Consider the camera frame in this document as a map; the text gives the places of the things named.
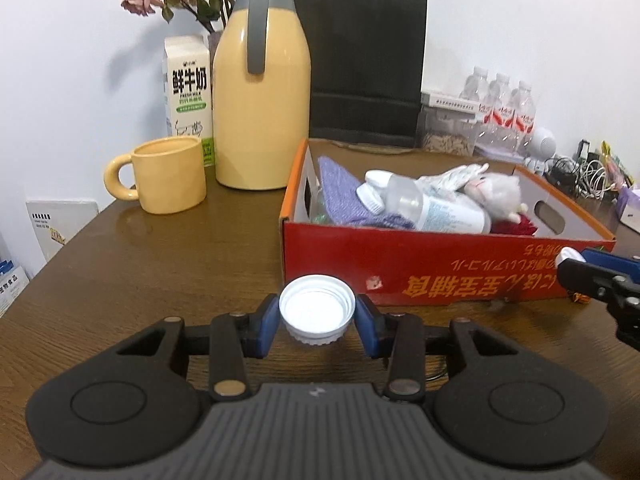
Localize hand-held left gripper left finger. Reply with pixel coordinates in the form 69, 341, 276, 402
116, 294, 281, 402

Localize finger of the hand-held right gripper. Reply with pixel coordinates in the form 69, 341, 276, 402
557, 259, 626, 303
582, 249, 640, 283

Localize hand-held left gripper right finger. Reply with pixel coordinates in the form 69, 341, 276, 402
356, 294, 523, 403

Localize white threaded bottle cap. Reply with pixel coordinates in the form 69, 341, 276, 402
278, 275, 357, 347

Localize red orange cardboard box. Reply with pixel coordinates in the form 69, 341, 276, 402
280, 138, 617, 307

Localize white yellow plush toy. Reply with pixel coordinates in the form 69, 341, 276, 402
464, 172, 530, 223

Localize clear plastic bottle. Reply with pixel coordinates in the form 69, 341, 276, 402
356, 182, 493, 235

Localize purple knitted cloth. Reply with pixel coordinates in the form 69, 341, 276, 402
317, 156, 416, 231

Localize white cloth glove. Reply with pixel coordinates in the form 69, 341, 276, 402
417, 162, 491, 193

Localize purple tissue pack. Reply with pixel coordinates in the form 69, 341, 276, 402
615, 185, 640, 233

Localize yellow green snack packet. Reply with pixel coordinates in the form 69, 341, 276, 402
600, 141, 633, 186

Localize white robot toy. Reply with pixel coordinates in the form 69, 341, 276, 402
522, 126, 558, 176

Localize white printed tin box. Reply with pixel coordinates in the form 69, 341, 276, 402
475, 142, 521, 163

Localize clear water bottle red label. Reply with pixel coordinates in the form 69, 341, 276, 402
505, 80, 537, 156
460, 66, 488, 106
477, 72, 512, 151

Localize yellow ceramic mug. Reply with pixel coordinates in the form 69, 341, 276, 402
103, 136, 207, 215

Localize clear seed container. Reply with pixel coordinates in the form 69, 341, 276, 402
417, 105, 478, 156

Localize yellow thermos jug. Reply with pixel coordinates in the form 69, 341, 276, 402
212, 0, 313, 191

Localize white card pack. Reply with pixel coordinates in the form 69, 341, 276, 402
421, 91, 483, 113

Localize white booklet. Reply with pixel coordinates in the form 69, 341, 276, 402
25, 199, 98, 263

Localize white green milk carton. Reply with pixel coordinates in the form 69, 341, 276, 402
162, 35, 217, 168

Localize blue white carton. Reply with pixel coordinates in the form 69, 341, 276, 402
0, 257, 28, 318

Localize black paper bag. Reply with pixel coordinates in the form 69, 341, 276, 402
292, 0, 428, 150

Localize black cable bundle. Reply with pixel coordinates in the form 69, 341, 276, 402
545, 156, 581, 188

